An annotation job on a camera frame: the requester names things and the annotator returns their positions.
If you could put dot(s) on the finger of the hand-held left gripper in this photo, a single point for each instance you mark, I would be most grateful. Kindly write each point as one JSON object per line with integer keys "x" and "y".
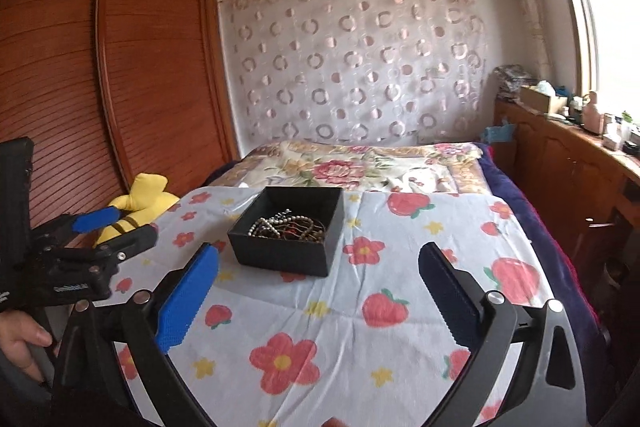
{"x": 130, "y": 241}
{"x": 97, "y": 218}

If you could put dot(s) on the blue plastic bag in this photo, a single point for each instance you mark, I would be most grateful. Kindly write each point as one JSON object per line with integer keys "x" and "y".
{"x": 500, "y": 132}

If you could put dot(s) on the person's left hand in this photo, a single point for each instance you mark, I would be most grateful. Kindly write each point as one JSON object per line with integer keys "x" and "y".
{"x": 22, "y": 342}

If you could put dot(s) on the circle pattern sheer curtain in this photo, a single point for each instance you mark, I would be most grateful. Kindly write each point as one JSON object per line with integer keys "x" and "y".
{"x": 350, "y": 57}

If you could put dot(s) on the dark blue blanket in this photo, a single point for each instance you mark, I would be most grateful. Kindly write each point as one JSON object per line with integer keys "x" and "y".
{"x": 555, "y": 267}

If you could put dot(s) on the wood framed window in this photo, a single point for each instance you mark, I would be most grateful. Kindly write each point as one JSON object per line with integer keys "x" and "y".
{"x": 600, "y": 7}

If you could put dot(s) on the black jewelry box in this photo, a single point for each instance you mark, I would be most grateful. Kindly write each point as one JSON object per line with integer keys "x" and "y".
{"x": 290, "y": 252}

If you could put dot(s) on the floral quilt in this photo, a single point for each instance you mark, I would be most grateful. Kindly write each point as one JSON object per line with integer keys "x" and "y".
{"x": 345, "y": 169}

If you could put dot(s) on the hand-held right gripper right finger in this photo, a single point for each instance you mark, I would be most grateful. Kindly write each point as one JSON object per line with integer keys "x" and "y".
{"x": 450, "y": 302}

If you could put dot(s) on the pile of clothes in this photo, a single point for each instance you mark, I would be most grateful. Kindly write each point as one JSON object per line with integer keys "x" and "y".
{"x": 515, "y": 82}

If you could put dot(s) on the yellow plush toy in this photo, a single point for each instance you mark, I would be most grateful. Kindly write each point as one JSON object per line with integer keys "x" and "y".
{"x": 145, "y": 202}

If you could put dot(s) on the wooden low cabinet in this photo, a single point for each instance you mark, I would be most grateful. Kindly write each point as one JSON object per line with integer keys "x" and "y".
{"x": 565, "y": 177}

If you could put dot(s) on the cardboard box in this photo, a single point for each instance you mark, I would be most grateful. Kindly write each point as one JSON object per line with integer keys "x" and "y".
{"x": 542, "y": 102}

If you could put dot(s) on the strawberry flower print bedsheet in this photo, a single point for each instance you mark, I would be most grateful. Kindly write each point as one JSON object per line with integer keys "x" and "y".
{"x": 350, "y": 307}

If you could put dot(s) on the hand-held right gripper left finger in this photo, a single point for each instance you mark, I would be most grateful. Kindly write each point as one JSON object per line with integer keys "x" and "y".
{"x": 187, "y": 302}

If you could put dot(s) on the wooden slatted wardrobe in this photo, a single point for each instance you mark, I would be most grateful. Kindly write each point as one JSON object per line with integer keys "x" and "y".
{"x": 100, "y": 82}

